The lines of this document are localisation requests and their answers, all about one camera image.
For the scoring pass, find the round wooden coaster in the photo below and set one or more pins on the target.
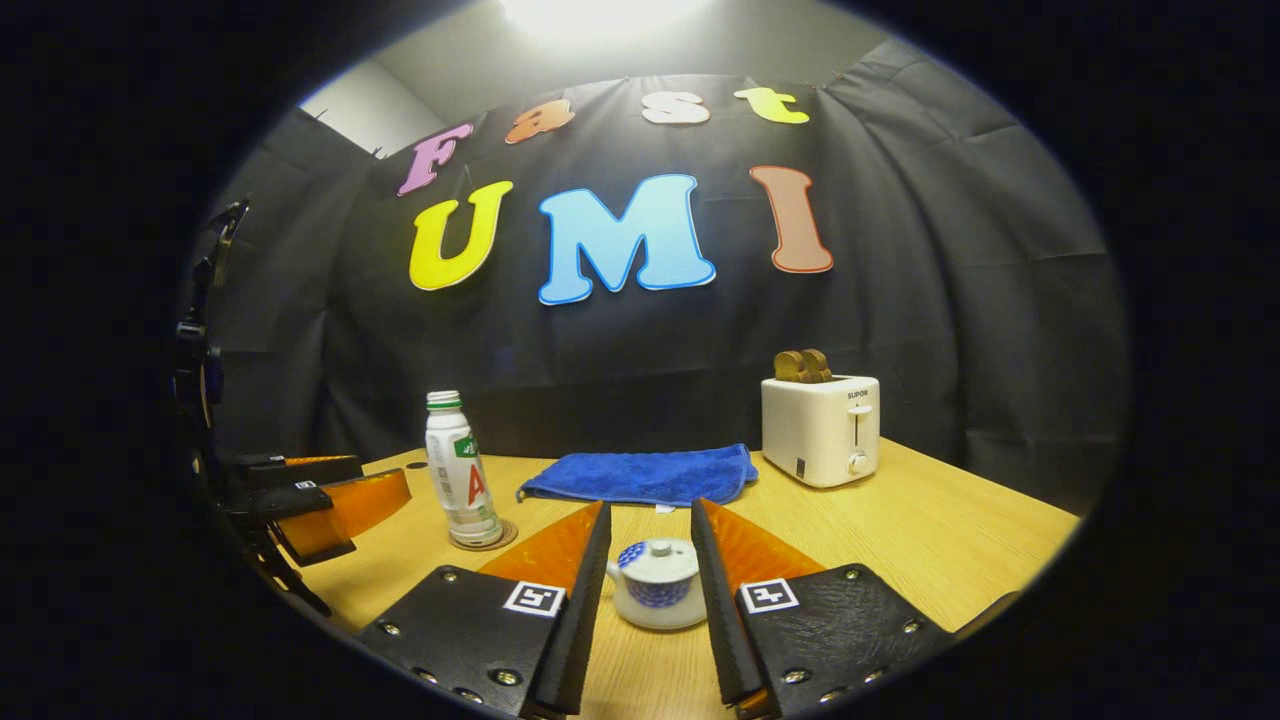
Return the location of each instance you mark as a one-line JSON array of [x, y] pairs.
[[506, 538]]

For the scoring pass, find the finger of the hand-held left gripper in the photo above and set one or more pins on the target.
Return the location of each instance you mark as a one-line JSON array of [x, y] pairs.
[[300, 470], [350, 505]]

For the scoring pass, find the blue towel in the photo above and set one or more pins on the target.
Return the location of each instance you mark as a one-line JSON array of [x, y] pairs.
[[640, 475]]

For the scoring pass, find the bright ceiling light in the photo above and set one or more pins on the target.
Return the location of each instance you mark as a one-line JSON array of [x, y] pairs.
[[600, 15]]

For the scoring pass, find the white toaster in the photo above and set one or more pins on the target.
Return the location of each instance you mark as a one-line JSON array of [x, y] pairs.
[[815, 430]]

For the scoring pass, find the brown bread slice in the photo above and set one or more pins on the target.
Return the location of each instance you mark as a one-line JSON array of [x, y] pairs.
[[818, 365], [788, 367]]

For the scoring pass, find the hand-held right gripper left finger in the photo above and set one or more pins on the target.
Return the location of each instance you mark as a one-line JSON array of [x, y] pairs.
[[585, 620]]

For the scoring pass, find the white blue-flowered teacup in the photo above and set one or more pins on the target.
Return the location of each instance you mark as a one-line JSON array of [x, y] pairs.
[[655, 607]]

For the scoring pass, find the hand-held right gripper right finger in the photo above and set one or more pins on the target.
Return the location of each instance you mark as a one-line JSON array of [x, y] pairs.
[[715, 620]]

